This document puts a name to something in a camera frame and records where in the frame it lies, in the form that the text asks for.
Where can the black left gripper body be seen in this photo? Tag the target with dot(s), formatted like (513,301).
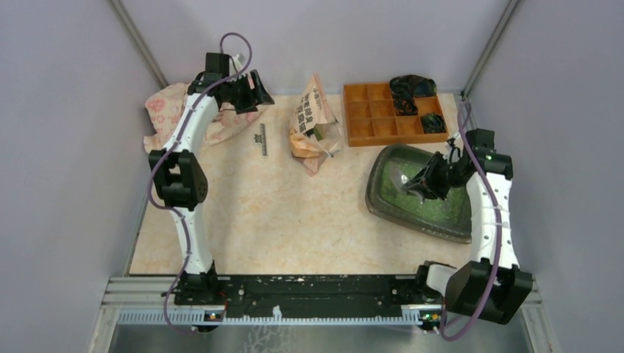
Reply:
(240,94)

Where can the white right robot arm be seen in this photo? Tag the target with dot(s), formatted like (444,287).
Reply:
(491,286)

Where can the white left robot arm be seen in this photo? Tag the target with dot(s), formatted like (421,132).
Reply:
(176,174)

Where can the orange compartment tray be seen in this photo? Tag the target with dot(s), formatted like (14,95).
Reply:
(371,119)

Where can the small dark cloth ball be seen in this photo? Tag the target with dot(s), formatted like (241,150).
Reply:
(433,123)

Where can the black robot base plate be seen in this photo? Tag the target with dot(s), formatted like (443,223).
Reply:
(385,300)

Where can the pink patterned cloth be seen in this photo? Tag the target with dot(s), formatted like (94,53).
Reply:
(165,109)

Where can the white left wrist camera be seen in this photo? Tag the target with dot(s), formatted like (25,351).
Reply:
(237,62)

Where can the grey metal scoop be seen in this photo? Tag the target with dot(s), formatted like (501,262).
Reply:
(400,181)

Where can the piano-key bag clip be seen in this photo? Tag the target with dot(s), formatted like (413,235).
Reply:
(260,139)

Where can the orange cat litter bag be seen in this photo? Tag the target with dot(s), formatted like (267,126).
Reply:
(314,132)

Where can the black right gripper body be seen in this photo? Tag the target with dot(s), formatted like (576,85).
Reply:
(440,176)

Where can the dark green litter box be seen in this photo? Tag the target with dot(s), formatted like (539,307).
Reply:
(448,219)

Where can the dark cloth on tray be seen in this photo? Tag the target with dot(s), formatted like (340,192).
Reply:
(404,90)

